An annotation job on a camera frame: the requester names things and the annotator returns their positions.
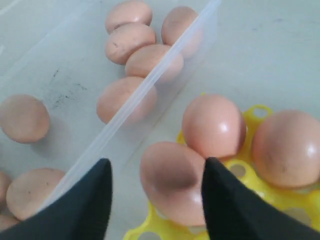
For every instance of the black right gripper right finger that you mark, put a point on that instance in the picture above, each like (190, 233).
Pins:
(234, 212)

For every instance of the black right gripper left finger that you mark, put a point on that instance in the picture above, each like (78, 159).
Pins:
(82, 213)

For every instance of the brown egg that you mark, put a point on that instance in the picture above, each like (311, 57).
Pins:
(127, 39)
(286, 149)
(175, 24)
(213, 126)
(7, 221)
(142, 62)
(5, 181)
(24, 118)
(171, 176)
(128, 11)
(29, 190)
(115, 95)

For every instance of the clear plastic container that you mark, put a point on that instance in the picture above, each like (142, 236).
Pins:
(54, 51)

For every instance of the yellow plastic egg tray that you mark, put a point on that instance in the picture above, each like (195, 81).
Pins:
(234, 175)

